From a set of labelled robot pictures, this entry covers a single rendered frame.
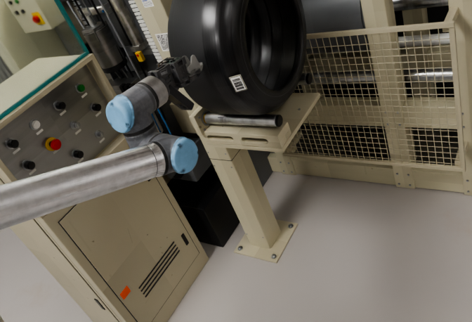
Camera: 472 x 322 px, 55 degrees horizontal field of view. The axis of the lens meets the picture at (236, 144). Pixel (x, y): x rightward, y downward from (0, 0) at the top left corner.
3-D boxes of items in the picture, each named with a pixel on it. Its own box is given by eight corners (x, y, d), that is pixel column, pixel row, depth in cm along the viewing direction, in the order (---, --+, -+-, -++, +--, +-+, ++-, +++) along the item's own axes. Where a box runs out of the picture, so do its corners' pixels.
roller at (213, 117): (201, 122, 183) (202, 111, 183) (208, 124, 186) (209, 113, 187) (276, 126, 162) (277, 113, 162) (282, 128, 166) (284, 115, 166)
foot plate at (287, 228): (234, 252, 245) (232, 250, 244) (256, 216, 261) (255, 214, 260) (277, 263, 229) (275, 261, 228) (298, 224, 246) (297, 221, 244)
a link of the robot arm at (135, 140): (155, 176, 123) (137, 137, 117) (133, 169, 131) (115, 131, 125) (180, 157, 128) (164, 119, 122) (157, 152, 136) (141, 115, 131)
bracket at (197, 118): (197, 136, 185) (188, 117, 180) (244, 82, 209) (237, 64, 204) (204, 136, 183) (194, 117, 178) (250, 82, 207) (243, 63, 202)
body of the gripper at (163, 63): (186, 55, 133) (160, 72, 125) (195, 81, 137) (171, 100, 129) (168, 56, 138) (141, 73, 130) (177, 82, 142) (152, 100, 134)
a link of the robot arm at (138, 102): (112, 136, 124) (96, 102, 119) (142, 113, 132) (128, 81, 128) (135, 136, 118) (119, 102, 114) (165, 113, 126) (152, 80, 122)
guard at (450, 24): (283, 156, 248) (241, 41, 210) (284, 154, 249) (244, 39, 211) (465, 172, 195) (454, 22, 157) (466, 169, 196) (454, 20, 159)
